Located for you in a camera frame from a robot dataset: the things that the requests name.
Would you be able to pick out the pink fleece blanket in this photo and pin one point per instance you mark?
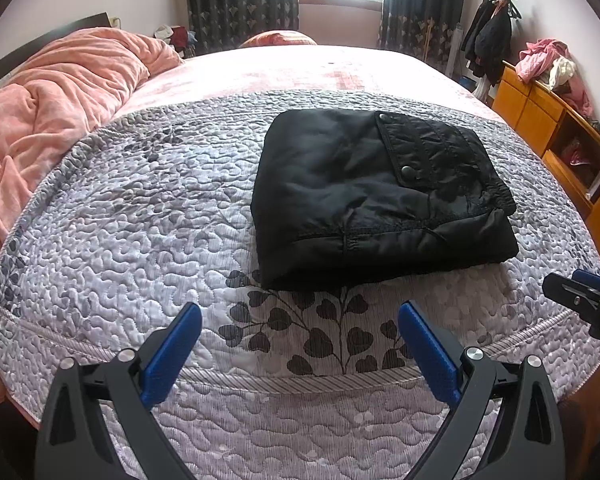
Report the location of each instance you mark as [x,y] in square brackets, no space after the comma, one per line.
[55,105]

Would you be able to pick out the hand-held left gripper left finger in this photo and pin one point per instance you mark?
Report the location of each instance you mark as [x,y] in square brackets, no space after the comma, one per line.
[172,355]

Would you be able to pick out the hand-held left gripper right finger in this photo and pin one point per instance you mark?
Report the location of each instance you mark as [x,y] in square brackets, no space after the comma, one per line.
[430,355]

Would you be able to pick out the grey quilted bedspread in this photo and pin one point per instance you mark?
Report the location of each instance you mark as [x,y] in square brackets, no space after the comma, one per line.
[130,240]

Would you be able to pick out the pink pillow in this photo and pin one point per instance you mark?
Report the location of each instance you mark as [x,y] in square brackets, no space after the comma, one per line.
[277,39]

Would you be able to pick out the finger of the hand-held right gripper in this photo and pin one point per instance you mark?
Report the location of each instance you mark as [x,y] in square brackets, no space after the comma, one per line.
[562,290]
[592,280]

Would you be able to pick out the dark patterned curtain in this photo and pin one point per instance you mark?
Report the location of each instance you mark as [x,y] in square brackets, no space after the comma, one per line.
[240,5]
[420,10]

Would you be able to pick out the heap of clothes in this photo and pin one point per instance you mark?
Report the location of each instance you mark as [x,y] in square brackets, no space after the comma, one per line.
[175,37]

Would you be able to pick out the dark hanging jackets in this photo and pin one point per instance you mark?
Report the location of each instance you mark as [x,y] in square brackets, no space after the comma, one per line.
[490,45]

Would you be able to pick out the dark wooden headboard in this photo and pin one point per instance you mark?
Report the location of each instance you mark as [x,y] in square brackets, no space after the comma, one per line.
[10,55]

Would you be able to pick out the red bag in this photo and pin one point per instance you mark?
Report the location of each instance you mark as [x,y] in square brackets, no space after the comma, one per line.
[575,154]

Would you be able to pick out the black jacket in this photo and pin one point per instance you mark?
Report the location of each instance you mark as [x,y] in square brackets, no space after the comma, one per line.
[360,200]

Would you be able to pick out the wooden cabinet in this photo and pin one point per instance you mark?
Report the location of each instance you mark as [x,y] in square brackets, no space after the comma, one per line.
[530,105]

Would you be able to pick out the pink clothes pile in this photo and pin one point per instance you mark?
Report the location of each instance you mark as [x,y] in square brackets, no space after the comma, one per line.
[545,60]

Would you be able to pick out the pink bed sheet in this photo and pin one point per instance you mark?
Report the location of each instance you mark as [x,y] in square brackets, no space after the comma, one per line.
[330,70]

